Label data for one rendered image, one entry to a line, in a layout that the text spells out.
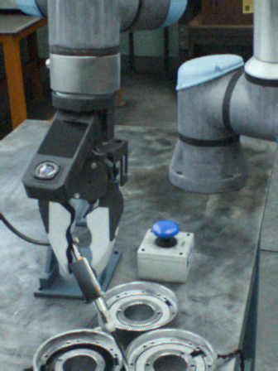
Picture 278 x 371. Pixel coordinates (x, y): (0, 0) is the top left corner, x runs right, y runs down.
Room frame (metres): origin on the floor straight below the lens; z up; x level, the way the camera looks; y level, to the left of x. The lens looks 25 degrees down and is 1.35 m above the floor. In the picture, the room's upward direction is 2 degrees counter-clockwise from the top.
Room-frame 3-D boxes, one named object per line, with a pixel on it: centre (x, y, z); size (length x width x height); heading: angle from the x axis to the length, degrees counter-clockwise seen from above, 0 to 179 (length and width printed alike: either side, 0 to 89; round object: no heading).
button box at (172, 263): (0.88, -0.04, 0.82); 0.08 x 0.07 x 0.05; 165
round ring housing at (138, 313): (0.73, 0.01, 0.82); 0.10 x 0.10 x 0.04
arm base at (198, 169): (1.20, -0.13, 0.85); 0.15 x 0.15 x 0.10
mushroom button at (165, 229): (0.87, -0.04, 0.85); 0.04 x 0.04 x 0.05
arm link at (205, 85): (1.19, -0.14, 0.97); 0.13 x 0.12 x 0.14; 53
